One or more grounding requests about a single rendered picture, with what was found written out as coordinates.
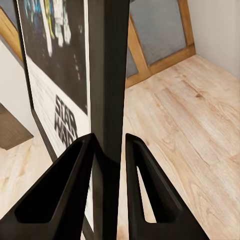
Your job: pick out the door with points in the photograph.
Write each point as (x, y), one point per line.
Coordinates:
(159, 36)

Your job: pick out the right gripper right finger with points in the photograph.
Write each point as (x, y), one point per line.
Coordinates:
(174, 219)

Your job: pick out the cabinet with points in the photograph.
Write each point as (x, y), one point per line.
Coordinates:
(12, 132)

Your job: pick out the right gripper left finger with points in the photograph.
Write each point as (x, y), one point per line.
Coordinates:
(54, 207)

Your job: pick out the poster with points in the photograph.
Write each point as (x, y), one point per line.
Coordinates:
(74, 55)

